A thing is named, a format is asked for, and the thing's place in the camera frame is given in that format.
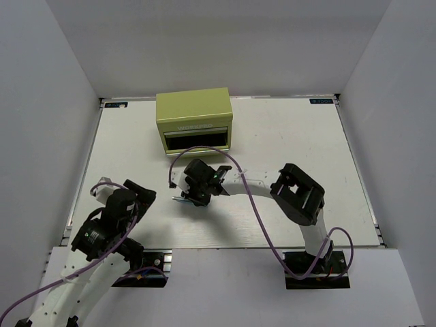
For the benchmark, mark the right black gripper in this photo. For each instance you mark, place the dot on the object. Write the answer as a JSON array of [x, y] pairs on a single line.
[[192, 195]]

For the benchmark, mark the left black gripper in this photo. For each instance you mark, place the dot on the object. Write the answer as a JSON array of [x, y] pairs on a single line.
[[145, 197]]

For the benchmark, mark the blue highlighter pen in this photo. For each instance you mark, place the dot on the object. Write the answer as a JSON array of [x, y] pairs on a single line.
[[181, 199]]

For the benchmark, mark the green metal drawer chest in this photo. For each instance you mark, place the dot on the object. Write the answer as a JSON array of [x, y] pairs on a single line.
[[205, 106]]

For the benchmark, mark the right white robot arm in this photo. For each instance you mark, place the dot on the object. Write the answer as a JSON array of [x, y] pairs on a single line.
[[299, 197]]

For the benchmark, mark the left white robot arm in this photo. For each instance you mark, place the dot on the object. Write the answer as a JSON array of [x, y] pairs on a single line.
[[99, 254]]

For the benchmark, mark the left blue corner label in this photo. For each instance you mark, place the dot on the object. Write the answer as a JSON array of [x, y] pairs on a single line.
[[115, 105]]

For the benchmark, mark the blue corner label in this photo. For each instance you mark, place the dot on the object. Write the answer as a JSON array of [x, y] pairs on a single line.
[[321, 101], [115, 105]]

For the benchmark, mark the right blue corner label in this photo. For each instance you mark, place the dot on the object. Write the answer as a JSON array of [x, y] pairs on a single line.
[[321, 101]]

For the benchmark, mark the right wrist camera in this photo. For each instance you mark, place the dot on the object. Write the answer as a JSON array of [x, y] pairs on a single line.
[[178, 180]]

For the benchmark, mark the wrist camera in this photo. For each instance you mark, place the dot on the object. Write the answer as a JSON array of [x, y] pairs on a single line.
[[178, 180], [103, 190]]

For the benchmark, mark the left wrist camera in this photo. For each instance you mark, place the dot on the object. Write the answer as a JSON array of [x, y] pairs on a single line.
[[103, 190]]

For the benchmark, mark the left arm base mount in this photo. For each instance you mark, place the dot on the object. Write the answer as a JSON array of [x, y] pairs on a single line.
[[154, 272]]

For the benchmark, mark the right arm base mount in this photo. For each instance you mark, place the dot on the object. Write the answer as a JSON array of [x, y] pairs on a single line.
[[325, 275]]

